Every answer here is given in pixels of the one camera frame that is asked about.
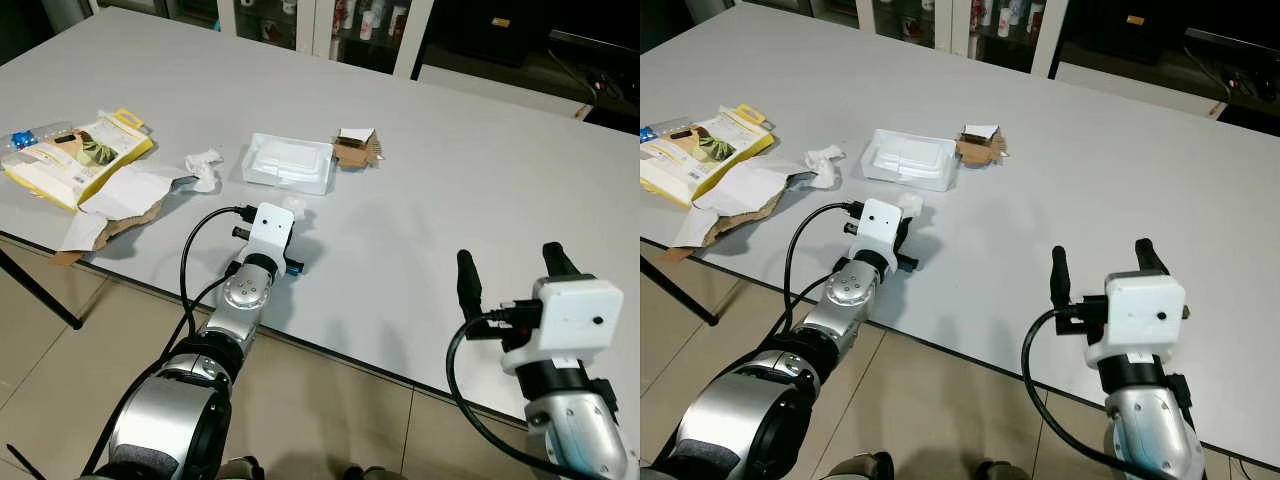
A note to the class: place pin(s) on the crumpled white tissue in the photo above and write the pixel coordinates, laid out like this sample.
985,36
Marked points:
205,170
827,165

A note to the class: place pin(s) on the torn white paper envelope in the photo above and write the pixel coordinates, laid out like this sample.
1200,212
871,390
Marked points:
740,190
125,195

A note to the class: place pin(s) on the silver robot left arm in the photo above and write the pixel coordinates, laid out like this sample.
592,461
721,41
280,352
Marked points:
180,400
760,410

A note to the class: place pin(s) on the black metal table leg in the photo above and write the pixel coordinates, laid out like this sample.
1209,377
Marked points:
45,295
685,295

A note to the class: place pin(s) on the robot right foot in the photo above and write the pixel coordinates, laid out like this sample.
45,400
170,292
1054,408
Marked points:
997,472
365,474

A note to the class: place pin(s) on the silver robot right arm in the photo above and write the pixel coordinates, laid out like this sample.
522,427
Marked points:
1150,430
580,430

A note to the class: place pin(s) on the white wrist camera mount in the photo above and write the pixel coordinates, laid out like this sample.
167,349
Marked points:
1140,310
876,225
570,315
268,228

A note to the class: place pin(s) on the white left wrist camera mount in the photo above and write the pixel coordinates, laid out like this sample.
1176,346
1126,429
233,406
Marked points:
876,225
268,228

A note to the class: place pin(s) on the white foam food box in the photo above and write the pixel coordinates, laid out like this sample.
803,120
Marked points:
288,163
910,160

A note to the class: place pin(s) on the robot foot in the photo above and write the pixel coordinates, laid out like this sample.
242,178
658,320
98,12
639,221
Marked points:
860,468
997,472
365,474
240,470

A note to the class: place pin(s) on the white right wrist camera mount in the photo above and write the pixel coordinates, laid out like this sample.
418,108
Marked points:
570,315
1140,310

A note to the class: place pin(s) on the yellow snack bag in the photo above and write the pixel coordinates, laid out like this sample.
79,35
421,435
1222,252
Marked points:
700,160
70,165

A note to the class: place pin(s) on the white glass-door cabinet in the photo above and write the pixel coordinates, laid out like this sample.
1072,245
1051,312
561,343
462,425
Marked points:
960,25
320,25

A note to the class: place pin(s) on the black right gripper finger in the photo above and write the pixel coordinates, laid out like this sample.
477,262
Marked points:
470,285
560,262
1150,256
1062,280

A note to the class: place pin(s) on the clear plastic bottle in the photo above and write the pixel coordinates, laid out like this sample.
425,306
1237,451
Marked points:
665,130
35,133

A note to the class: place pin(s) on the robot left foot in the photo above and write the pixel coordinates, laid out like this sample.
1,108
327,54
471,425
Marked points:
860,468
240,470

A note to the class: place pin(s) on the small brown cardboard box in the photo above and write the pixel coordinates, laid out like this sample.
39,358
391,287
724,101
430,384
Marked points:
980,148
355,152

